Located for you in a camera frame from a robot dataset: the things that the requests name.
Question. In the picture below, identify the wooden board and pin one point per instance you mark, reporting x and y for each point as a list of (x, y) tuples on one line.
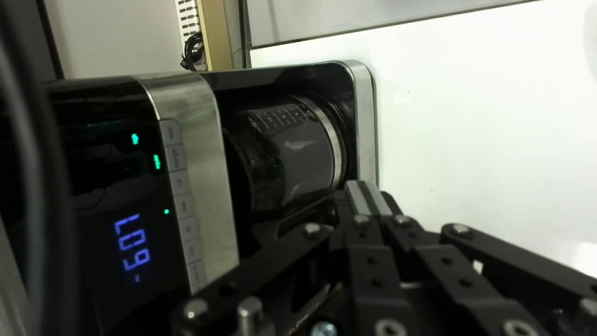
[(215, 32)]

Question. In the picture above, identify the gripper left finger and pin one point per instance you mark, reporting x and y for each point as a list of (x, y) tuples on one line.
[(368, 275)]

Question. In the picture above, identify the white perforated strip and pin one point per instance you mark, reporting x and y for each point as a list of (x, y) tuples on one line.
[(187, 18)]

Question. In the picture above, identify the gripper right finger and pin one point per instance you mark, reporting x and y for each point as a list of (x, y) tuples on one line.
[(466, 280)]

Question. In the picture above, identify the black and silver coffee machine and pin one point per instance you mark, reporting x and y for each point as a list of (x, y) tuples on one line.
[(186, 186)]

